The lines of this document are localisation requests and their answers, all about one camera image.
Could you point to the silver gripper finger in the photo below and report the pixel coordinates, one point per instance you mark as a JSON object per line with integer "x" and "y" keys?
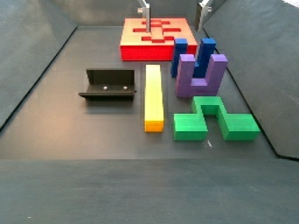
{"x": 145, "y": 10}
{"x": 205, "y": 9}

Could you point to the yellow long bar block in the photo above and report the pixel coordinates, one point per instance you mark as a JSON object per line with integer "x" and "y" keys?
{"x": 154, "y": 100}

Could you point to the blue U-shaped block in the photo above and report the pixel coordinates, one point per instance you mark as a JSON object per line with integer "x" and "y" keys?
{"x": 206, "y": 51}

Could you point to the purple U-shaped block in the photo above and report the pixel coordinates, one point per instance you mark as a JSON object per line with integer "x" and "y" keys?
{"x": 206, "y": 86}

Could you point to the black angle bracket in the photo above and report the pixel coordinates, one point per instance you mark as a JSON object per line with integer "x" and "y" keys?
{"x": 110, "y": 83}

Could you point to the green S-shaped block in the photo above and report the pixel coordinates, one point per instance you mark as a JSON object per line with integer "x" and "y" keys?
{"x": 238, "y": 127}

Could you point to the red slotted board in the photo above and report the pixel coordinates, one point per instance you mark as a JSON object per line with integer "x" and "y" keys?
{"x": 154, "y": 46}

